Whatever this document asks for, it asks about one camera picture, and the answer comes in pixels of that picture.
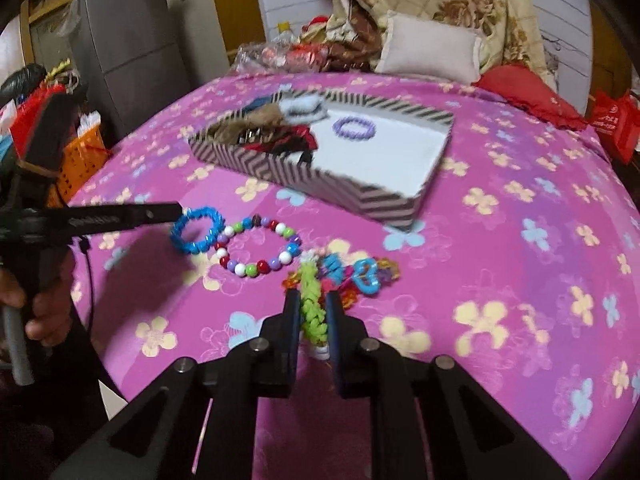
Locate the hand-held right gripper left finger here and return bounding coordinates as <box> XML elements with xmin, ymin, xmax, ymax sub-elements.
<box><xmin>50</xmin><ymin>289</ymin><xmax>303</xmax><ymax>480</ymax></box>

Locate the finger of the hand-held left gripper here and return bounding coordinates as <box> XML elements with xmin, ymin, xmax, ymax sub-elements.
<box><xmin>65</xmin><ymin>202</ymin><xmax>182</xmax><ymax>237</ymax></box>

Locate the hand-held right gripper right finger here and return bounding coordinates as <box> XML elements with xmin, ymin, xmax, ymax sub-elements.
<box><xmin>325</xmin><ymin>292</ymin><xmax>571</xmax><ymax>480</ymax></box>

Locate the green loom bracelet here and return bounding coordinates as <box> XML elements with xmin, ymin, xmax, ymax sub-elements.
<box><xmin>299</xmin><ymin>260</ymin><xmax>332</xmax><ymax>361</ymax></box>

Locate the blue loom bracelet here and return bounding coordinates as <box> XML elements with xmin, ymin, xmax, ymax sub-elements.
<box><xmin>171</xmin><ymin>206</ymin><xmax>223</xmax><ymax>255</ymax></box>

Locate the brown scrunchie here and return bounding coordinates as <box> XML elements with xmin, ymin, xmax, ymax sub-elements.
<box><xmin>207</xmin><ymin>122</ymin><xmax>261</xmax><ymax>149</ymax></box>

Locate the striped cardboard box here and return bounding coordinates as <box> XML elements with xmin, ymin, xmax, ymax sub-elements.
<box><xmin>187</xmin><ymin>89</ymin><xmax>456</xmax><ymax>233</ymax></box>

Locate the beige scrunchie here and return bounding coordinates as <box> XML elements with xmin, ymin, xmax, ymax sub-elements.
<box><xmin>239</xmin><ymin>106</ymin><xmax>290</xmax><ymax>133</ymax></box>

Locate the red scrunchie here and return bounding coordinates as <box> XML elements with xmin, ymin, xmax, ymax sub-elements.
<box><xmin>250</xmin><ymin>124</ymin><xmax>319</xmax><ymax>154</ymax></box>

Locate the purple bracelet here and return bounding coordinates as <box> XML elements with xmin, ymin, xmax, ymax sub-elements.
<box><xmin>332</xmin><ymin>116</ymin><xmax>377</xmax><ymax>140</ymax></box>

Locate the white fluffy scrunchie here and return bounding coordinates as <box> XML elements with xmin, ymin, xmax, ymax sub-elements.
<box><xmin>277</xmin><ymin>95</ymin><xmax>329</xmax><ymax>123</ymax></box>

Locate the person's left hand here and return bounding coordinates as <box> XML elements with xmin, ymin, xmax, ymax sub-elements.
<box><xmin>0</xmin><ymin>260</ymin><xmax>77</xmax><ymax>347</ymax></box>

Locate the orange plastic basket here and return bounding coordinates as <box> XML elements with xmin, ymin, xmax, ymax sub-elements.
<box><xmin>47</xmin><ymin>122</ymin><xmax>109</xmax><ymax>208</ymax></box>

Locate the red paper bag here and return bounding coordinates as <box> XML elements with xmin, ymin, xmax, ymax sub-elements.
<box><xmin>10</xmin><ymin>85</ymin><xmax>66</xmax><ymax>156</ymax></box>

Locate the black rounded object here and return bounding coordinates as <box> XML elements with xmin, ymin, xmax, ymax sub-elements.
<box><xmin>0</xmin><ymin>64</ymin><xmax>47</xmax><ymax>107</ymax></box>

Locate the grey refrigerator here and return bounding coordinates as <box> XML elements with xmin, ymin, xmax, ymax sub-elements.
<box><xmin>70</xmin><ymin>0</ymin><xmax>231</xmax><ymax>141</ymax></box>

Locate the pink floral bedsheet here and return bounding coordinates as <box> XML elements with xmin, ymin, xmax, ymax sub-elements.
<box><xmin>67</xmin><ymin>72</ymin><xmax>640</xmax><ymax>480</ymax></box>

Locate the clear plastic bag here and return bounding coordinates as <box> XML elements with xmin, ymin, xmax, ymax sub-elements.
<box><xmin>232</xmin><ymin>42</ymin><xmax>331</xmax><ymax>78</ymax></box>

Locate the white pillow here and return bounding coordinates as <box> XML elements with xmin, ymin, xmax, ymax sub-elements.
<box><xmin>374</xmin><ymin>10</ymin><xmax>483</xmax><ymax>86</ymax></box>

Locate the red pillow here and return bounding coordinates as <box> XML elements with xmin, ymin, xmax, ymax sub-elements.
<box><xmin>472</xmin><ymin>64</ymin><xmax>588</xmax><ymax>131</ymax></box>

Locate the red plastic bag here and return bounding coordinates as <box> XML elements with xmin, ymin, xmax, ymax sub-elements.
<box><xmin>590</xmin><ymin>90</ymin><xmax>640</xmax><ymax>166</ymax></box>

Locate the light blue heart bracelet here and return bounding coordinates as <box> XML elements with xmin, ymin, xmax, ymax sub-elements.
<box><xmin>350</xmin><ymin>258</ymin><xmax>382</xmax><ymax>295</ymax></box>

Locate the multicolour round bead bracelet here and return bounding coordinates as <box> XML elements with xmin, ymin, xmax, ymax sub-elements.
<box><xmin>214</xmin><ymin>215</ymin><xmax>303</xmax><ymax>278</ymax></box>

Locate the black cable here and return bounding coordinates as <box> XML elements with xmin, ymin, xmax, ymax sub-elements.
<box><xmin>79</xmin><ymin>237</ymin><xmax>97</xmax><ymax>346</ymax></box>

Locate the orange loom bracelet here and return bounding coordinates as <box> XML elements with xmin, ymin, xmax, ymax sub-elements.
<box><xmin>372</xmin><ymin>259</ymin><xmax>402</xmax><ymax>282</ymax></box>

